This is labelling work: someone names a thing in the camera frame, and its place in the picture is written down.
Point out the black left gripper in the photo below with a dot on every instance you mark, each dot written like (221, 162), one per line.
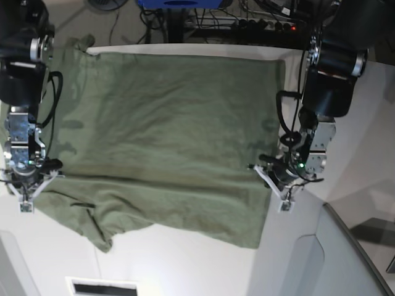
(286, 171)

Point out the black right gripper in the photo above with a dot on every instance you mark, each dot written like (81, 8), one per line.
(34, 178)

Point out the green t-shirt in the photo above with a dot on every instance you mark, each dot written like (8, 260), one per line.
(161, 139)

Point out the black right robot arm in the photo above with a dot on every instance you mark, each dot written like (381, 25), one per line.
(26, 53)

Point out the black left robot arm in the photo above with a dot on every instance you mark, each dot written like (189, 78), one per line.
(336, 58)

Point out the black power strip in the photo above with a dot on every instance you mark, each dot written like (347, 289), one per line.
(227, 23)

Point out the blue box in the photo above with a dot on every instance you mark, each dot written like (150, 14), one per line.
(185, 4)

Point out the black table post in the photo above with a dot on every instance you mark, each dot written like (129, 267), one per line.
(175, 25)

